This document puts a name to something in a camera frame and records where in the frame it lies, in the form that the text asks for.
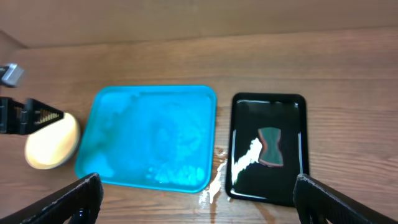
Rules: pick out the yellow-green plate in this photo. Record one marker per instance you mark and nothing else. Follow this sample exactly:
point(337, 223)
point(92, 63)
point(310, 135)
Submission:
point(54, 144)

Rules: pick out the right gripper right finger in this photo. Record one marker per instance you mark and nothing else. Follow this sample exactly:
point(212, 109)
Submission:
point(316, 202)

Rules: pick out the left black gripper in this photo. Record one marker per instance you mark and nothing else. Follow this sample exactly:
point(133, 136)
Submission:
point(24, 119)

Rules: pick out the grey pink sponge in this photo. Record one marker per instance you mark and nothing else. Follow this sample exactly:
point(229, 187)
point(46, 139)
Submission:
point(270, 154)

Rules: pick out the black rectangular tray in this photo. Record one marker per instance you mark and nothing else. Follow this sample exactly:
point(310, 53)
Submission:
point(246, 177)

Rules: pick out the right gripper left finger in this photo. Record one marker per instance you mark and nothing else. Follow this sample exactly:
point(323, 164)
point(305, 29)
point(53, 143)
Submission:
point(79, 202)

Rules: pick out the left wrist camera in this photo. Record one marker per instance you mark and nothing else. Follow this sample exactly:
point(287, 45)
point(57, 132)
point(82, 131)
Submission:
point(11, 74)

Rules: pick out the teal plastic serving tray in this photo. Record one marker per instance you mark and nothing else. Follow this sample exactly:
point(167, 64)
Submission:
point(157, 137)

